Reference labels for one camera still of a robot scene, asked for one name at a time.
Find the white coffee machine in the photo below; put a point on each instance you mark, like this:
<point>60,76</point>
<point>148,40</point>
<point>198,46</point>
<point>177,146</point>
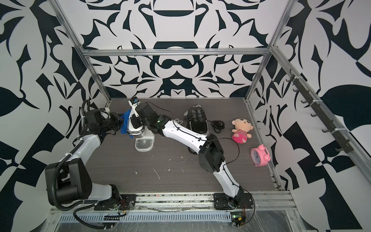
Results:
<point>144,138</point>

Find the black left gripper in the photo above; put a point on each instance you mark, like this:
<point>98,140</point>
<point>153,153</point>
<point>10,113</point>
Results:
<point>116,117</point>

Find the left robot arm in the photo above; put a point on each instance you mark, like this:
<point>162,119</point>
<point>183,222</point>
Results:
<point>68,181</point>

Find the wall hook rail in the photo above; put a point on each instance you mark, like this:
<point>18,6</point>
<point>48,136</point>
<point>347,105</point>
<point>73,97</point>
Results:
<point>322,112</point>

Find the blue cleaning cloth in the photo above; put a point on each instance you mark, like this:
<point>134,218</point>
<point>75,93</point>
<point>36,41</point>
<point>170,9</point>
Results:
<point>125,116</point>

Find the pink alarm clock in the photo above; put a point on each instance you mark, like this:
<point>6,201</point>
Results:
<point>260,156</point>

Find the black coffee machine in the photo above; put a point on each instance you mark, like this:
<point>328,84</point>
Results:
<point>196,120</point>

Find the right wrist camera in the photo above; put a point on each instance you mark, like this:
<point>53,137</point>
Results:
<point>134,102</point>

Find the pink plush pig toy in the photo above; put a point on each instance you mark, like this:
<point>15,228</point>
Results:
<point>241,131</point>

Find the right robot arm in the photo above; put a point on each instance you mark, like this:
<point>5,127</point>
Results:
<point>208,147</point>

